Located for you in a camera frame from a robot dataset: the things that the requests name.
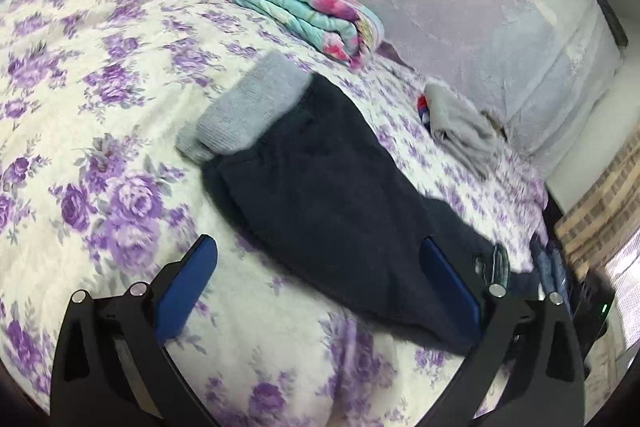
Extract navy blue sweatpants grey cuffs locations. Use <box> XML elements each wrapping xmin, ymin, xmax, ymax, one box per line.
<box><xmin>177</xmin><ymin>52</ymin><xmax>539</xmax><ymax>355</ymax></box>

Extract black device green light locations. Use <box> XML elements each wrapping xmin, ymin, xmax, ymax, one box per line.
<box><xmin>570</xmin><ymin>269</ymin><xmax>615</xmax><ymax>359</ymax></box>

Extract blue jeans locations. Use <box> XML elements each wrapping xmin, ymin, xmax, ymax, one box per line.
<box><xmin>529</xmin><ymin>233</ymin><xmax>570</xmax><ymax>306</ymax></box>

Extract folded grey garment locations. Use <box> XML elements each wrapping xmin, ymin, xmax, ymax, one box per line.
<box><xmin>418</xmin><ymin>81</ymin><xmax>500</xmax><ymax>181</ymax></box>

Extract purple floral bed sheet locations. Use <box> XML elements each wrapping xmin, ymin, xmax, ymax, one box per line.
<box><xmin>1</xmin><ymin>0</ymin><xmax>547</xmax><ymax>426</ymax></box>

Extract folded floral turquoise pink quilt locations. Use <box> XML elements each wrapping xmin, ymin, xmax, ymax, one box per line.
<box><xmin>227</xmin><ymin>0</ymin><xmax>384</xmax><ymax>69</ymax></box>

